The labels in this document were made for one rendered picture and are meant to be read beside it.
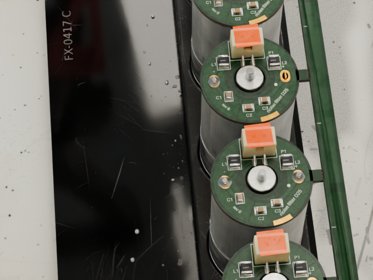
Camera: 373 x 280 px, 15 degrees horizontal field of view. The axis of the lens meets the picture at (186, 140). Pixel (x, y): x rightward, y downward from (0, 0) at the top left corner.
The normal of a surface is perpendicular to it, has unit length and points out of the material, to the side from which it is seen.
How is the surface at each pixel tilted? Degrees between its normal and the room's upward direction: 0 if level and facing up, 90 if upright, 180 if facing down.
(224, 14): 0
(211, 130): 90
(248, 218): 0
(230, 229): 90
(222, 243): 90
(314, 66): 0
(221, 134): 90
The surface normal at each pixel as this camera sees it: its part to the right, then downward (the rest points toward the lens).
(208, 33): -0.61, 0.71
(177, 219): 0.00, -0.44
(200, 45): -0.79, 0.54
